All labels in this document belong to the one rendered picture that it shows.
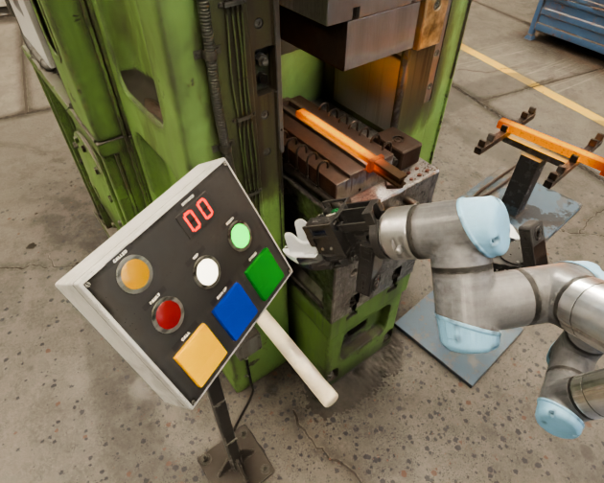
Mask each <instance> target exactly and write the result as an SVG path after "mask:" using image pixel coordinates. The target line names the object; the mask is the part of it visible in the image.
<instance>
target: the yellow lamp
mask: <svg viewBox="0 0 604 483"><path fill-rule="evenodd" d="M121 276H122V280H123V283H124V284H125V285H126V286H127V287H128V288H131V289H138V288H142V287H143V286H144V285H145V284H146V283H147V281H148V280H149V277H150V272H149V268H148V266H147V265H146V264H145V263H144V262H143V261H141V260H137V259H134V260H130V261H128V262H127V263H126V264H125V265H124V266H123V268H122V273H121Z"/></svg>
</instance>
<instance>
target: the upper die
mask: <svg viewBox="0 0 604 483"><path fill-rule="evenodd" d="M419 8H420V1H418V2H414V1H411V3H410V4H407V5H403V6H401V7H397V8H393V9H390V10H386V11H380V12H376V13H373V14H369V15H366V16H363V17H360V18H357V17H355V16H353V18H352V20H349V21H345V22H342V23H338V24H335V25H332V26H328V27H327V26H325V25H322V24H320V23H318V22H316V21H314V20H311V19H310V18H308V17H306V16H304V15H301V14H299V13H297V12H295V11H292V10H289V9H287V8H285V7H283V6H281V5H279V12H280V37H282V38H284V39H285V40H286V41H288V42H290V43H292V44H294V45H296V46H298V47H300V48H301V49H303V50H305V51H307V52H309V53H311V54H313V55H315V56H317V57H318V58H321V59H323V60H325V61H327V62H329V63H331V64H333V65H334V66H335V67H337V68H339V69H341V70H343V71H346V70H349V69H352V68H355V67H358V66H361V65H363V64H366V63H369V62H371V61H374V60H377V59H380V58H385V57H388V56H391V55H394V54H397V53H400V52H403V51H405V50H408V49H410V48H412V45H413V40H414V35H415V29H416V24H417V18H418V12H419Z"/></svg>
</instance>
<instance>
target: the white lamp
mask: <svg viewBox="0 0 604 483"><path fill-rule="evenodd" d="M197 277H198V279H199V280H200V282H201V283H203V284H204V285H207V286H208V285H212V284H213V283H214V282H215V281H216V280H217V277H218V267H217V265H216V264H215V262H214V261H212V260H210V259H205V260H203V261H201V262H200V263H199V265H198V267H197Z"/></svg>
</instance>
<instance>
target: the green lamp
mask: <svg viewBox="0 0 604 483"><path fill-rule="evenodd" d="M231 238H232V242H233V243H234V244H235V245H236V246H237V247H240V248H243V247H245V246H246V245H247V244H248V242H249V232H248V230H247V228H246V227H245V226H244V225H243V224H237V225H235V226H234V228H233V229H232V233H231Z"/></svg>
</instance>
